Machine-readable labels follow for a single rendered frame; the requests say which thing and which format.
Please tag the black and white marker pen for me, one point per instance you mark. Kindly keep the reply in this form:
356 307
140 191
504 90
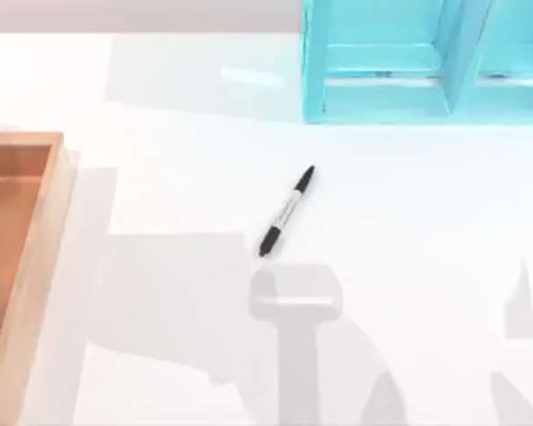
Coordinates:
287 212

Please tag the light blue rack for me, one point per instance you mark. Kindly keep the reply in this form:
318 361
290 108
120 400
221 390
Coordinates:
382 97

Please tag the shallow salmon-coloured box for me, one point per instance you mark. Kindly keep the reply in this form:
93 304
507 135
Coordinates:
26 248

